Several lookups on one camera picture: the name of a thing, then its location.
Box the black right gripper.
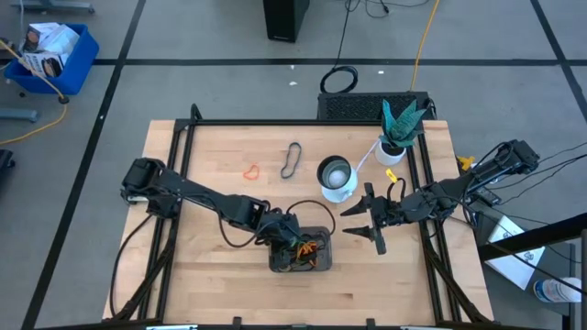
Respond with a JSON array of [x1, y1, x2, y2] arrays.
[[339, 181, 407, 256]]

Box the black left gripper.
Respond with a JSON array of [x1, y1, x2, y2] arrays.
[[260, 211, 313, 271]]

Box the grey translucent plastic bin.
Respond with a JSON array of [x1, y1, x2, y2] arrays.
[[268, 225, 333, 274]]

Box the large teal wavy rubber band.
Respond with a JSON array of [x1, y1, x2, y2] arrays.
[[280, 141, 303, 180]]

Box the white cylindrical table lamp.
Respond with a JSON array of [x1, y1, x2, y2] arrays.
[[316, 154, 359, 204]]

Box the snake plant in white pot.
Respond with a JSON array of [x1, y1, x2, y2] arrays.
[[374, 98, 427, 167]]

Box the black mesh computer case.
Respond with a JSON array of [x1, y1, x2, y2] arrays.
[[316, 91, 436, 122]]

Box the black power adapter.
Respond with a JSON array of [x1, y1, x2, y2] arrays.
[[476, 188, 502, 207]]

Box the white printed paper box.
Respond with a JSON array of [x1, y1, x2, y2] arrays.
[[484, 214, 547, 292]]

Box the black boom beam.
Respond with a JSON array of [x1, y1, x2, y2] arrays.
[[477, 213, 587, 262]]

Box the white plastic bottle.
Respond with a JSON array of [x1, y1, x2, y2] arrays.
[[533, 276, 583, 304]]

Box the black computer tower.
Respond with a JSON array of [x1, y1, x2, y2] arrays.
[[261, 0, 311, 44]]

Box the blue plastic crate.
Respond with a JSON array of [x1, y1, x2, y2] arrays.
[[3, 22, 100, 96]]

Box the grey metal stand foot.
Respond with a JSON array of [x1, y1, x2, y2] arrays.
[[11, 0, 96, 14], [0, 107, 39, 124]]

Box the white printed carton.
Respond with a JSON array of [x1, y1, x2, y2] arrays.
[[20, 49, 66, 79], [23, 22, 81, 57]]

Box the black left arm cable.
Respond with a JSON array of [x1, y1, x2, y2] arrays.
[[217, 198, 338, 249]]

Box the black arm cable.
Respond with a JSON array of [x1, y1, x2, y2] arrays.
[[217, 198, 338, 249], [386, 176, 481, 230]]

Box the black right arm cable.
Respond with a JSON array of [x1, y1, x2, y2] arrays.
[[386, 176, 481, 230]]

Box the white lamp cable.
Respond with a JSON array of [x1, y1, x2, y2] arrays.
[[352, 138, 382, 171]]

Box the black metal rig frame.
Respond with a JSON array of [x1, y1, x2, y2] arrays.
[[107, 103, 494, 330]]

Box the coiled black floor cable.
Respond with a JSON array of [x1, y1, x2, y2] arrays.
[[319, 0, 360, 95]]

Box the yellow floor cable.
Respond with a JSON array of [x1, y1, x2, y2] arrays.
[[0, 39, 70, 147], [409, 0, 441, 92]]

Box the black hanging cable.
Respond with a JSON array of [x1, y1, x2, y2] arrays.
[[108, 213, 157, 317]]

